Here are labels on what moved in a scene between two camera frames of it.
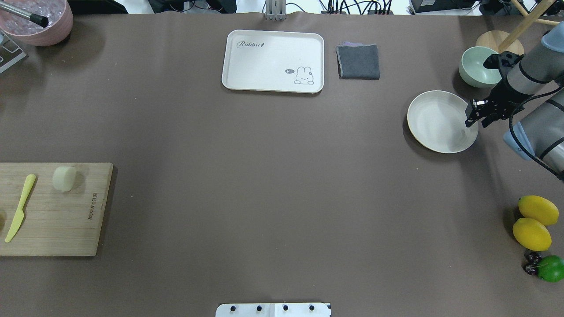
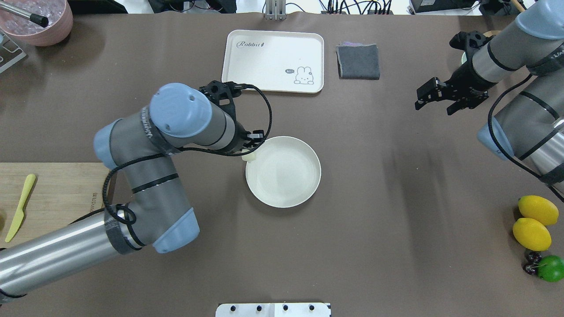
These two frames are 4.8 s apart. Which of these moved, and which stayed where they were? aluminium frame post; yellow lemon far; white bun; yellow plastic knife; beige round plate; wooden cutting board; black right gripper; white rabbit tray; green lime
Moved: black right gripper; white bun; beige round plate
Stayed: green lime; white rabbit tray; yellow lemon far; wooden cutting board; aluminium frame post; yellow plastic knife
